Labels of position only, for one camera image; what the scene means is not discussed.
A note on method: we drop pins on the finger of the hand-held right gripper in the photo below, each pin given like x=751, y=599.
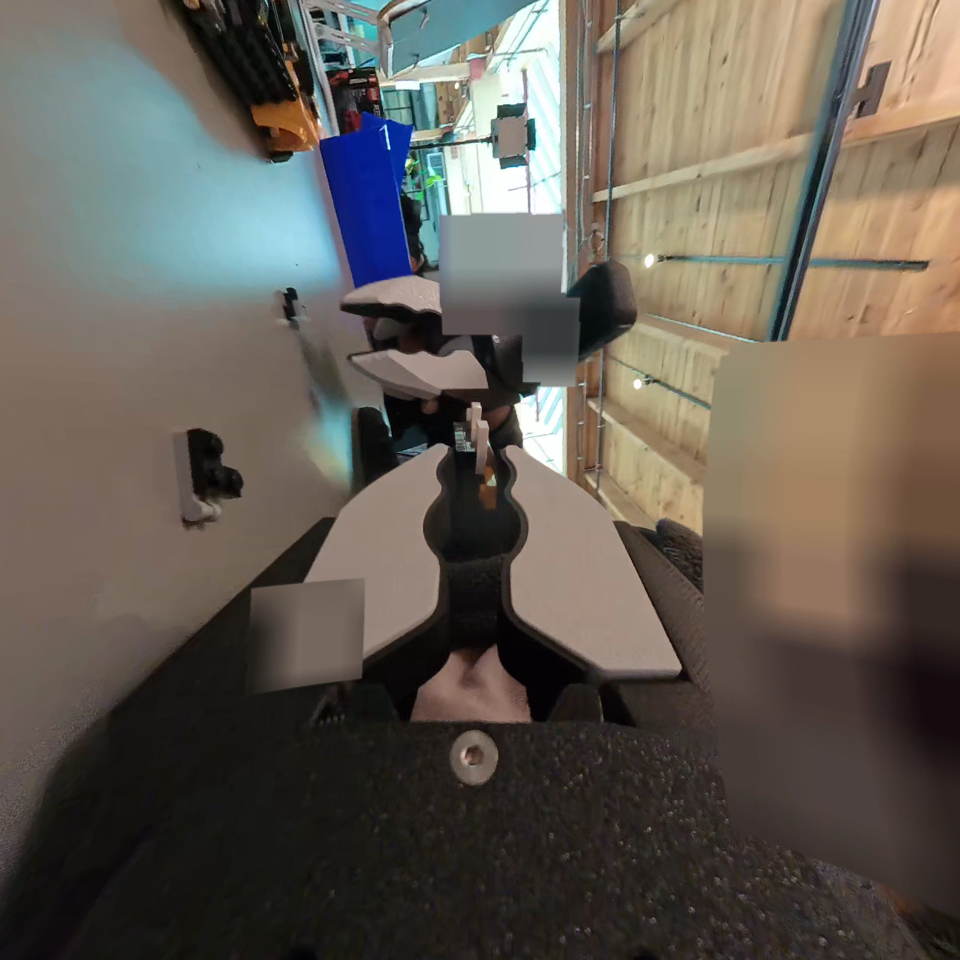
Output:
x=397, y=294
x=420, y=373

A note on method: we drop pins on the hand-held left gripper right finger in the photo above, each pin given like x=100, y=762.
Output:
x=585, y=585

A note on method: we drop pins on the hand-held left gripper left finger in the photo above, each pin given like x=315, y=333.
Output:
x=390, y=555

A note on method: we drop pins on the small lego subassembly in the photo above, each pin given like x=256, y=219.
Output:
x=480, y=442

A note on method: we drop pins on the blue plastic storage bin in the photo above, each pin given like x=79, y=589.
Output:
x=367, y=202

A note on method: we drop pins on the black angled lego piece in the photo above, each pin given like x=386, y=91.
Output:
x=206, y=465

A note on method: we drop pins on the dark lego box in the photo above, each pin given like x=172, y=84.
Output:
x=358, y=90

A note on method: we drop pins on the orange black lego car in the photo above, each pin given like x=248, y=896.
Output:
x=240, y=52

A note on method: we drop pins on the person's right hand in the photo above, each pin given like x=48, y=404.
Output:
x=429, y=405

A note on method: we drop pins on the beige sweatshirt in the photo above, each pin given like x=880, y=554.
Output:
x=472, y=690

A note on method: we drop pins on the studio light on stand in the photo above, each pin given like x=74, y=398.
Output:
x=514, y=135

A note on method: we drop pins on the grey divider panel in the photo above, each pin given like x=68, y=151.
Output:
x=435, y=30

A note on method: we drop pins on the small black lego bracket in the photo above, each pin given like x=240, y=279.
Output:
x=291, y=304

